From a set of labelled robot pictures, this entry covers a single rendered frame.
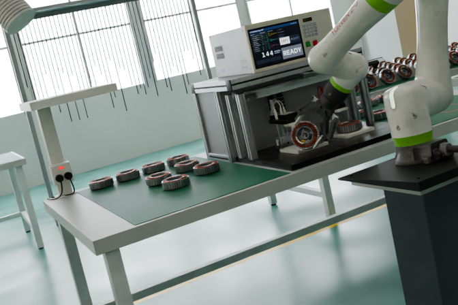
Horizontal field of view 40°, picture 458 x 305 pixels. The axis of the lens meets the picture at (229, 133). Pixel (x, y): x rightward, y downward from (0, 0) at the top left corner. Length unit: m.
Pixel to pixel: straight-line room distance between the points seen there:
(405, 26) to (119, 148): 4.36
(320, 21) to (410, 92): 0.93
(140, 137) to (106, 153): 0.54
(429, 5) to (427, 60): 0.18
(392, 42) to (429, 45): 4.51
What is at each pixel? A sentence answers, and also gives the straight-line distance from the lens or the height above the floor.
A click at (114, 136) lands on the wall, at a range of 8.92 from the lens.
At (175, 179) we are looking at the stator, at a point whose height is 0.77.
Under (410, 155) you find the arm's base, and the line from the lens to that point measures 2.04.
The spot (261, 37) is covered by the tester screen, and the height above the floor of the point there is 1.25.
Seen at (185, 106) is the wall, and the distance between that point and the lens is 9.24.
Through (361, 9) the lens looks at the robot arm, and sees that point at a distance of 2.06.
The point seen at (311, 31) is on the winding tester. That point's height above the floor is 1.23.
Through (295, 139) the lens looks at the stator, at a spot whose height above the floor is 0.84.
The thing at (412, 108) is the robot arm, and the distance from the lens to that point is 2.02.
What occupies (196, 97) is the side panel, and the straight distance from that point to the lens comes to 2.95.
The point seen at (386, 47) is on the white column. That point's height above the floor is 0.88.
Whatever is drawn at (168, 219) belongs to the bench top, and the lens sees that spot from 2.11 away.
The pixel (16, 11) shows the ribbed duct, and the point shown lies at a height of 1.61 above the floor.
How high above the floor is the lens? 1.25
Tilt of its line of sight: 8 degrees down
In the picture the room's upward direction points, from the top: 13 degrees counter-clockwise
